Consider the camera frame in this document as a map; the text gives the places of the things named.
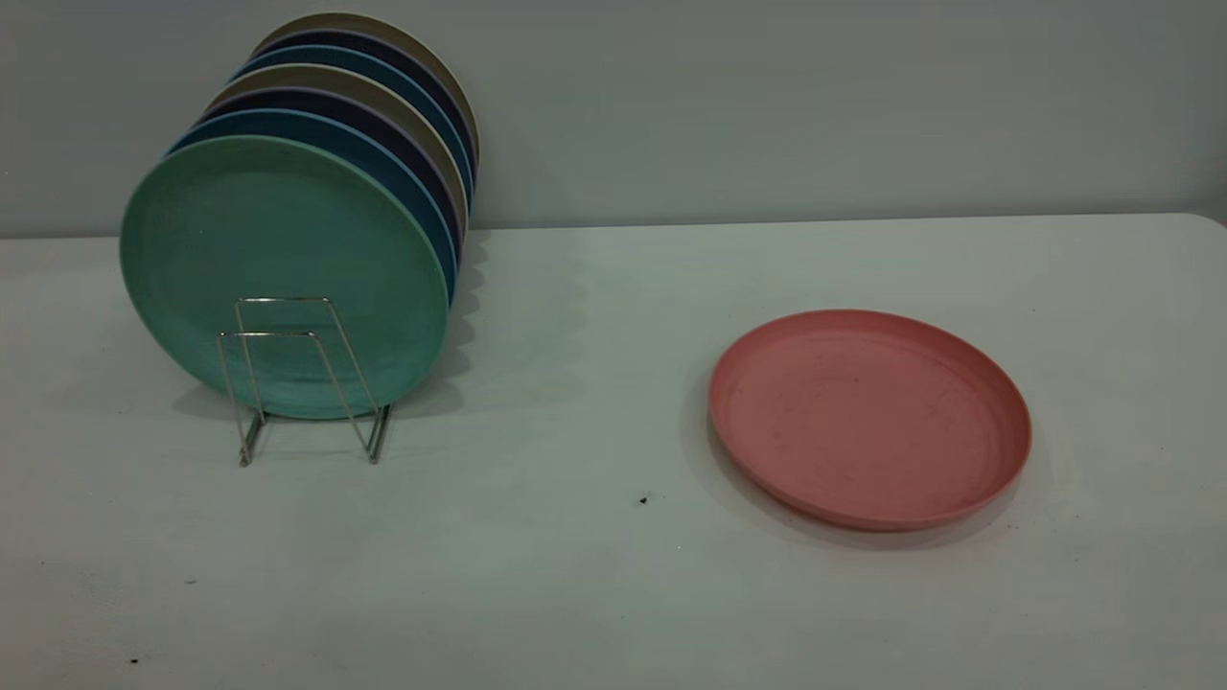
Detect pink plate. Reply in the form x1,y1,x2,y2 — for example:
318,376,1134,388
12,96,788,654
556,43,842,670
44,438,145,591
708,309,1033,533

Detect green plate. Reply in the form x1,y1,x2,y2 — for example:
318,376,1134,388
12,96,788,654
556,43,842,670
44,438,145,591
119,135,451,421

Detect dark purple plate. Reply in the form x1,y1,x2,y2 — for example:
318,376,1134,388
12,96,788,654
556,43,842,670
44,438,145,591
253,29,477,178
199,87,465,267

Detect beige plate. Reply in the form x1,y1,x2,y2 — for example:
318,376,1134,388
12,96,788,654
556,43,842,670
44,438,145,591
251,11,480,164
205,63,471,241

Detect blue plate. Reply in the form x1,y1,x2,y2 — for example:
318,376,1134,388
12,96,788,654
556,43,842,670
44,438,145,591
230,45,475,207
167,108,459,304

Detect metal wire plate rack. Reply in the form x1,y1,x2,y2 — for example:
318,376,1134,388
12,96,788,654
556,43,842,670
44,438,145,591
216,297,392,468

